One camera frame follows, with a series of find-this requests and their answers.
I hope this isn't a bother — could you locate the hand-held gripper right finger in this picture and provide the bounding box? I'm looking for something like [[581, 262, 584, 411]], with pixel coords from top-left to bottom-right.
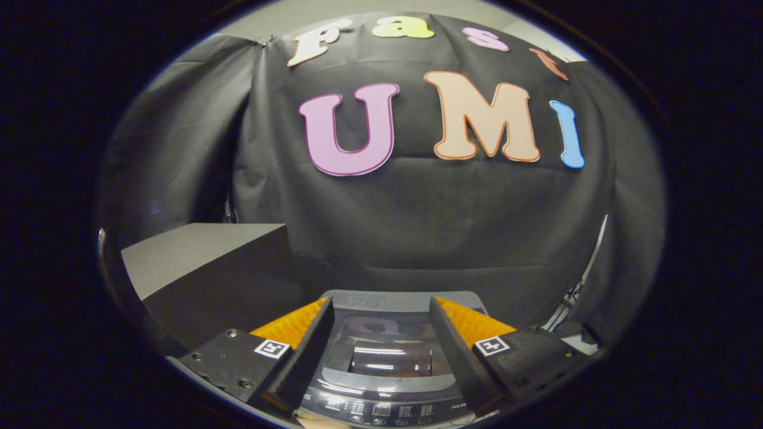
[[428, 295, 588, 416]]

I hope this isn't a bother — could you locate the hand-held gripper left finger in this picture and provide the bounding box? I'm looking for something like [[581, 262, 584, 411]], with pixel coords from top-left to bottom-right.
[[178, 297, 336, 418]]

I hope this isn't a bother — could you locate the dark glass washing machine lid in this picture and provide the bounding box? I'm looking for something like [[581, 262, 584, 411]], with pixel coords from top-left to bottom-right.
[[322, 290, 489, 394]]

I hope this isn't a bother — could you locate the grey washing machine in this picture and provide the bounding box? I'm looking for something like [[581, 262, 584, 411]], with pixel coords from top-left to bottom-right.
[[295, 289, 498, 429]]

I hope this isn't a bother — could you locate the dark cabinet with beige door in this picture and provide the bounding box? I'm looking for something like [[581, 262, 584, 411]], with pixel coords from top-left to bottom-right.
[[121, 223, 306, 352]]

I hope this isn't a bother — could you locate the metal light stand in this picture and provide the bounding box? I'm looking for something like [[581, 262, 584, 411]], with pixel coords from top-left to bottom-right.
[[542, 214, 609, 331]]

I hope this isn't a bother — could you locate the black backdrop cloth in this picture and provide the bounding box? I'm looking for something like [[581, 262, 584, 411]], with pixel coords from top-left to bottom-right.
[[98, 12, 667, 340]]

